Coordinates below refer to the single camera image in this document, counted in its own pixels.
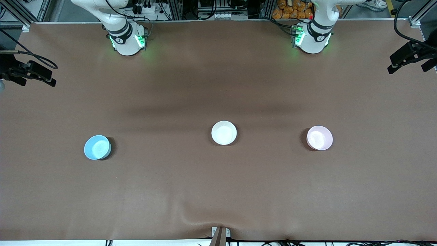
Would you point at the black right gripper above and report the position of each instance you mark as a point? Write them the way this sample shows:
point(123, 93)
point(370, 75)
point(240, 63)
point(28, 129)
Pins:
point(7, 65)

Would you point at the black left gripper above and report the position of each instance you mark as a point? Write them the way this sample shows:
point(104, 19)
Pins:
point(418, 52)

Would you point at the light blue bowl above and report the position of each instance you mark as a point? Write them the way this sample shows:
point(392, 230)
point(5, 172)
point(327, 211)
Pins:
point(97, 147)

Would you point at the light pink bowl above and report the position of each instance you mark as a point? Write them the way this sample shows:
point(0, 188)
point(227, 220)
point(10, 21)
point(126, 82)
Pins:
point(319, 137)

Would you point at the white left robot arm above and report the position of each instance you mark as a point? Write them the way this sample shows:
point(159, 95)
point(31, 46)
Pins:
point(312, 46)

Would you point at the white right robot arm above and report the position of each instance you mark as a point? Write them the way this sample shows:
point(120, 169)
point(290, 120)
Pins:
point(126, 48)

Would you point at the white bowl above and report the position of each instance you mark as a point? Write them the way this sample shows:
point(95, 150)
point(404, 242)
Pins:
point(224, 133)

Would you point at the grey sneaker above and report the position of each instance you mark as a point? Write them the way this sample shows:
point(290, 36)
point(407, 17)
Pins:
point(374, 4)

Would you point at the orange snack packet pile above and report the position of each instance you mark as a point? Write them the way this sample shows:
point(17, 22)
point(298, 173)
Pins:
point(293, 8)

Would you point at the white power strip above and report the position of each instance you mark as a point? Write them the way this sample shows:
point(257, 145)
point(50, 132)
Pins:
point(146, 8)

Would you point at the white terminal block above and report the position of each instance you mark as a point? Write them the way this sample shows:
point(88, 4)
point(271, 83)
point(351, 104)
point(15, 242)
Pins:
point(230, 15)

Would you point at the brown table mat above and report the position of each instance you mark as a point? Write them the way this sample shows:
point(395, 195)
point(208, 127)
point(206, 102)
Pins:
point(218, 191)

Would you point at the aluminium frame post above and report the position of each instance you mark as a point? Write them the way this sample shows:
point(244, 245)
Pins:
point(421, 13)
point(20, 13)

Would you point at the brown camera mount pole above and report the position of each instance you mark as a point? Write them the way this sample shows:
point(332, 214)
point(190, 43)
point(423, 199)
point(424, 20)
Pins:
point(219, 239)

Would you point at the metal table edge bracket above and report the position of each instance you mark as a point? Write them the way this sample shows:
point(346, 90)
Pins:
point(228, 232)

